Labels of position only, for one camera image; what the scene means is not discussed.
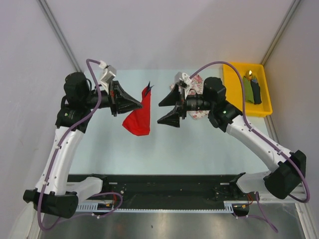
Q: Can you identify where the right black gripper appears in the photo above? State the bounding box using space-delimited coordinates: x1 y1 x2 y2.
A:
158 84 213 128

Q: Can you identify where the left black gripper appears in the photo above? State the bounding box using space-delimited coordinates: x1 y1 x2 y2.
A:
83 80 143 117

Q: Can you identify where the red paper napkin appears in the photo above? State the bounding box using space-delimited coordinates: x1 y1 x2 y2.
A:
122 87 152 136

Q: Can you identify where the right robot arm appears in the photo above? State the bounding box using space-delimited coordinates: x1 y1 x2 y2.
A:
157 77 306 200

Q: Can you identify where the green rolled napkin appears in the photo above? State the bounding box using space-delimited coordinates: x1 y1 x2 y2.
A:
243 76 254 103

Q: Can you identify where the black rolled napkin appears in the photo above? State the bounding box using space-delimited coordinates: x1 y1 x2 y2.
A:
251 80 262 105

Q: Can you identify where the floral cloth mat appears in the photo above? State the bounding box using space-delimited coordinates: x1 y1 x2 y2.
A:
169 72 209 120

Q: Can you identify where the yellow plastic tray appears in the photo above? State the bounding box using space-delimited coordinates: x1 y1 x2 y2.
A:
223 62 273 117

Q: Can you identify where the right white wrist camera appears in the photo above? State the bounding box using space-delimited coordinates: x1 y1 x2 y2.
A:
174 72 191 90

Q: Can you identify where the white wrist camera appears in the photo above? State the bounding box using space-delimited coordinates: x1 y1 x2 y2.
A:
174 72 191 90
99 61 117 92

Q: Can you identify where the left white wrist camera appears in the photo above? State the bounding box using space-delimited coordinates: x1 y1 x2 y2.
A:
99 61 117 92

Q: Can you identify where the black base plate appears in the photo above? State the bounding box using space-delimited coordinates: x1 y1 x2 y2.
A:
67 174 260 212

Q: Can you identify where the white cable duct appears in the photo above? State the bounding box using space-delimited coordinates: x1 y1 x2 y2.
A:
76 202 234 214

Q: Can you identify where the left aluminium frame post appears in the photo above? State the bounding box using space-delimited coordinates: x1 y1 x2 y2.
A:
36 0 82 72

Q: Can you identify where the aluminium frame post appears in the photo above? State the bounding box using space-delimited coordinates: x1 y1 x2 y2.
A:
260 0 304 66
36 0 82 72

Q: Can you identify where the right aluminium frame rail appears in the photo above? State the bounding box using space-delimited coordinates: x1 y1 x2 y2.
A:
259 184 306 203

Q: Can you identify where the right aluminium frame post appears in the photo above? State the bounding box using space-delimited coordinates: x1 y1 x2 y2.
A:
260 0 304 66

